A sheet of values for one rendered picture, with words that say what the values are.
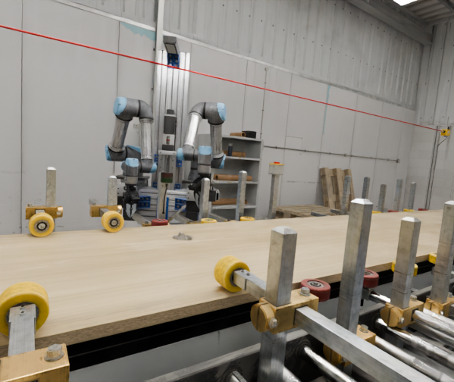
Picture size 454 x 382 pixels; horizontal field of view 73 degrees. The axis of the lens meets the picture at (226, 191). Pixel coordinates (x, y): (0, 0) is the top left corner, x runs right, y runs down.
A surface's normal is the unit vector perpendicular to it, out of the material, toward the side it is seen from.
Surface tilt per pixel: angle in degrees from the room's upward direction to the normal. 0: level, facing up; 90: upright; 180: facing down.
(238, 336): 90
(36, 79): 90
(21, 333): 0
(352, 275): 90
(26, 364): 0
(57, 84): 90
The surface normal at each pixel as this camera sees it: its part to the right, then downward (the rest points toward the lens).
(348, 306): -0.84, 0.00
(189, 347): 0.54, 0.13
